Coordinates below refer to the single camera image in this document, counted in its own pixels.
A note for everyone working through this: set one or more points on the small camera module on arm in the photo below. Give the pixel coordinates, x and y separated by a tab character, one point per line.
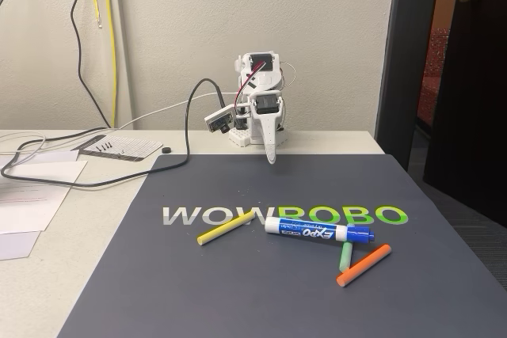
218	119

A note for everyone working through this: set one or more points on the small white paper sheet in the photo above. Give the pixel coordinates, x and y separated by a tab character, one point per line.
16	245

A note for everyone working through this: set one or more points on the lined screw mat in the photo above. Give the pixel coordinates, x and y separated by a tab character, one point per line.
126	147

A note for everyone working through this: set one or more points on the dark wooden door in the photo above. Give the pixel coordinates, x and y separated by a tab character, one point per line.
475	96

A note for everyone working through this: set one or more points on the small black round cap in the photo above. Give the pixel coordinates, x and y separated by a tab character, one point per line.
166	150

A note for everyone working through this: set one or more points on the yellow chalk stick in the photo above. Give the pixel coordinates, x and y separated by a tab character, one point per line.
226	228

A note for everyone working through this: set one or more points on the blue Expo marker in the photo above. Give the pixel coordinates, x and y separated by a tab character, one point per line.
309	232

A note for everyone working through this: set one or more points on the dark door frame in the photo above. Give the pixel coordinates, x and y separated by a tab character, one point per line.
404	57

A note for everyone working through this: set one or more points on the large white paper sheet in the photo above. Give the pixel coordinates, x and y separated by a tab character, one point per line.
35	203

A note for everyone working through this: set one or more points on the grey WOWROBO mat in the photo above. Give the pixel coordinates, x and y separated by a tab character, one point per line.
253	294

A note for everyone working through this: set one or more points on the orange chalk stick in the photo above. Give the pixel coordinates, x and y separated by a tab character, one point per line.
364	265

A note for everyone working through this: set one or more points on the green chalk stick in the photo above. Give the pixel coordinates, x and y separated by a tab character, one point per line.
345	257

